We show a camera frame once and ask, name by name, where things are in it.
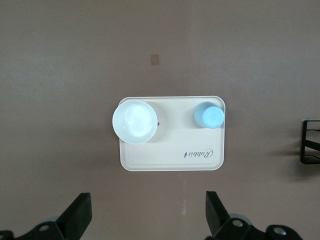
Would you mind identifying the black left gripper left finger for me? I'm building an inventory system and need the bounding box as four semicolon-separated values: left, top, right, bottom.
0;192;92;240

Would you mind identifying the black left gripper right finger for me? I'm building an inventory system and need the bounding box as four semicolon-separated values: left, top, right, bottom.
205;190;305;240

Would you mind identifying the beige plastic tray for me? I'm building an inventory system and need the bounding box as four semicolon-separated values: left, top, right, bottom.
119;95;227;173

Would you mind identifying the black wire cup rack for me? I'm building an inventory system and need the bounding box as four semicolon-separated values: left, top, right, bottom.
299;119;320;165

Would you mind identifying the white bowl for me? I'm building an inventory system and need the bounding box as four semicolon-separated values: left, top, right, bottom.
112;99;159;145

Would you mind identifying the light blue cup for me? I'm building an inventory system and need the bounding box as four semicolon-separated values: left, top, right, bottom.
193;101;225;129

